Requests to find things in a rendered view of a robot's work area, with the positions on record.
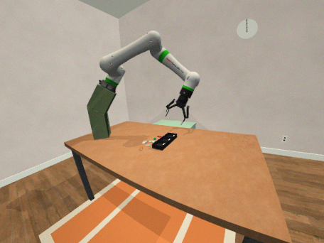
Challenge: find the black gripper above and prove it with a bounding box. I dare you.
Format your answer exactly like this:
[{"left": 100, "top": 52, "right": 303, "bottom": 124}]
[{"left": 165, "top": 95, "right": 189, "bottom": 125}]

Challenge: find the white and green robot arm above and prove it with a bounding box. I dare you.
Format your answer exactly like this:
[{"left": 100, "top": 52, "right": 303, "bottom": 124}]
[{"left": 99, "top": 31, "right": 200, "bottom": 98}]

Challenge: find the black rack of bins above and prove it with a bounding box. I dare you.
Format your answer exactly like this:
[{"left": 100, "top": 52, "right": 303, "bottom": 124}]
[{"left": 152, "top": 133, "right": 177, "bottom": 150}]

